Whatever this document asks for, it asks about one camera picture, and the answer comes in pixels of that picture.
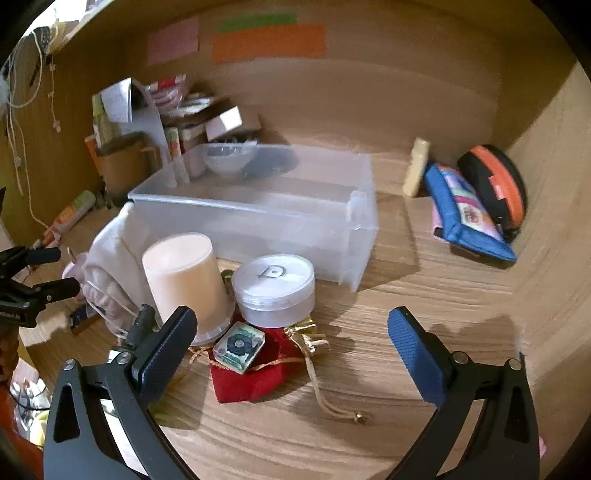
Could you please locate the black orange round case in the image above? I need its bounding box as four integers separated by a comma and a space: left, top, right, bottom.
457, 144, 527, 243

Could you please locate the orange sticky note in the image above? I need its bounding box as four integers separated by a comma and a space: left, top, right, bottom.
212, 24, 326, 64

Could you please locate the clear plastic storage box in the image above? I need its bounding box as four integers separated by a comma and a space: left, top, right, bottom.
128, 143, 379, 292

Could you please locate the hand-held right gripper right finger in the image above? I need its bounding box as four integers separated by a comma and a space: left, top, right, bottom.
387, 306, 541, 480

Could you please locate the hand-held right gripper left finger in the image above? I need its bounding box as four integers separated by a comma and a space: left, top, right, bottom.
44, 305, 199, 480

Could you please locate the blue pencil case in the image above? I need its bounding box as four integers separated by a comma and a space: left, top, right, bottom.
425, 164, 517, 268

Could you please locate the white paper sheet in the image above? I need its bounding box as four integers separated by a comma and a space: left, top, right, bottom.
92, 78, 134, 123

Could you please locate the glass bowl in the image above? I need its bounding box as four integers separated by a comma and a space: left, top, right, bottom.
203, 143, 259, 176

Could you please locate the green sticky note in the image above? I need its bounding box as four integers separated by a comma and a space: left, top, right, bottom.
217, 13, 297, 33

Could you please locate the white orange tube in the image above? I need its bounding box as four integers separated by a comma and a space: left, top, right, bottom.
41, 189, 98, 250

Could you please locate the pink sticky note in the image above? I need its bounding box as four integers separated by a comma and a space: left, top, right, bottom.
147, 16, 200, 66

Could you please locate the white pink box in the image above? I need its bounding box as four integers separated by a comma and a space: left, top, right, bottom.
205, 106, 262, 141

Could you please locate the square glass tile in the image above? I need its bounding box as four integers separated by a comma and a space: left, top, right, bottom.
213, 322, 266, 372

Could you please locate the wooden desktop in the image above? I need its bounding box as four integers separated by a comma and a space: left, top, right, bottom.
18, 148, 546, 480

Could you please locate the frosted plastic cup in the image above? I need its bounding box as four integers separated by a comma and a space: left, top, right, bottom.
141, 233, 236, 344

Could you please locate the fruit printed carton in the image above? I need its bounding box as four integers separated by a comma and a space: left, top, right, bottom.
165, 127, 182, 161

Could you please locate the person's red clothing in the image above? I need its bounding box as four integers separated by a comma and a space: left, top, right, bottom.
0, 383, 44, 480

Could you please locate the brown bin with handle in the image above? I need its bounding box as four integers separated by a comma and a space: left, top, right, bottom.
95, 131, 160, 204

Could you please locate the white plastic sheet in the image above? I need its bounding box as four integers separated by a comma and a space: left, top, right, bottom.
131, 78, 169, 162

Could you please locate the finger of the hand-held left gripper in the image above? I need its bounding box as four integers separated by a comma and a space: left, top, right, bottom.
0, 279, 80, 319
0, 247, 62, 278

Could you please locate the pile of packets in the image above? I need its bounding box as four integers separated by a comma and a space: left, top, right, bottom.
152, 78, 232, 132

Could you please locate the white hanging cable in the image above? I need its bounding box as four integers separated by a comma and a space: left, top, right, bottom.
4, 18, 61, 232

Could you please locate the round frosted jar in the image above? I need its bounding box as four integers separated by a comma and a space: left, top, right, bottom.
232, 255, 316, 328

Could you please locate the gold braided ribbon ornament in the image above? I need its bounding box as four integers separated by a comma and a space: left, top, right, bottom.
284, 320, 372, 425

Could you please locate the white drawstring bag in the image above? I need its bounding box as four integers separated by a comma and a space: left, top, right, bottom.
90, 203, 148, 296
81, 265, 139, 337

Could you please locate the small cream bottle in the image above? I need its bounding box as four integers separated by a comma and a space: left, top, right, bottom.
403, 137, 431, 198

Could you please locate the red velvet pouch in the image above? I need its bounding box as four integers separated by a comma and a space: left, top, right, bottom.
210, 314, 303, 403

